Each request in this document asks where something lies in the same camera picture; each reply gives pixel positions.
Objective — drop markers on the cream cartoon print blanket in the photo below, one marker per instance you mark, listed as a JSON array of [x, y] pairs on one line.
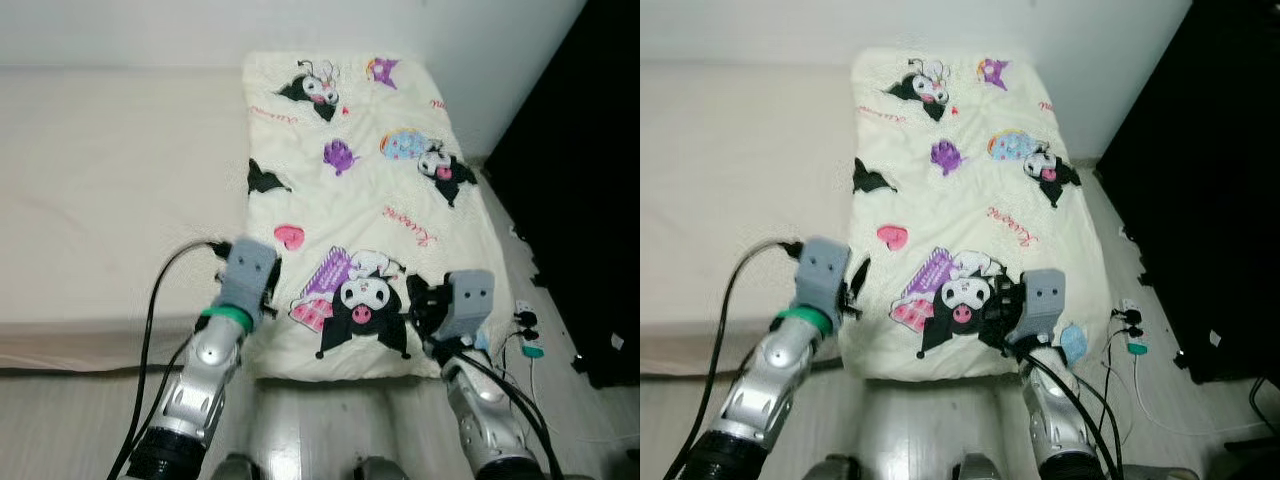
[[990, 200], [380, 200]]

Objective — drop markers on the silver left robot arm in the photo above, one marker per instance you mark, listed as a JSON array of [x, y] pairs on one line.
[[205, 380], [770, 385]]

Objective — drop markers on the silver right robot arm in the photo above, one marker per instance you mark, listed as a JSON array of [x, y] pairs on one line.
[[1060, 420], [480, 410]]

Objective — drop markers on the light blue cloth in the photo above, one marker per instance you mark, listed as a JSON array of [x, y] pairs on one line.
[[1074, 343], [482, 340]]

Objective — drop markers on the black plug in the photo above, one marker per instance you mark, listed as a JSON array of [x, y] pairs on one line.
[[1132, 322], [527, 325]]

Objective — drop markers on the teal charger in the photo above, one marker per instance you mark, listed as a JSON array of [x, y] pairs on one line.
[[1140, 347], [533, 350]]

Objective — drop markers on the cream sheeted mattress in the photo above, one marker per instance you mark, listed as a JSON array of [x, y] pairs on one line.
[[120, 180], [740, 180]]

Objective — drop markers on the silver right robot leg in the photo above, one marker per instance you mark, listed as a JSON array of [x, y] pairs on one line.
[[978, 468], [380, 470]]

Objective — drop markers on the silver robot leg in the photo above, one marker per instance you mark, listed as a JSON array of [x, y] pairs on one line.
[[235, 468], [848, 470], [978, 468], [380, 470]]

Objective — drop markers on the silver left robot leg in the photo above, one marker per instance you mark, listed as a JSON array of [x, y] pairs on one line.
[[235, 468], [848, 470]]

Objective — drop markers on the tall black wardrobe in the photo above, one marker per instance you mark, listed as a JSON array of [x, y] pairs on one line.
[[570, 180], [1200, 180]]

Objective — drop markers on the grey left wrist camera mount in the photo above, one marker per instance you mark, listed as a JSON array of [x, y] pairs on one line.
[[822, 272], [247, 272]]

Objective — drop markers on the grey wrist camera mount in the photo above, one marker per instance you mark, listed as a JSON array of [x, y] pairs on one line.
[[468, 305], [1045, 305], [247, 272], [822, 272]]

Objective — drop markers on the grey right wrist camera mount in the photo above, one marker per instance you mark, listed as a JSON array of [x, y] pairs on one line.
[[1045, 305], [468, 305]]

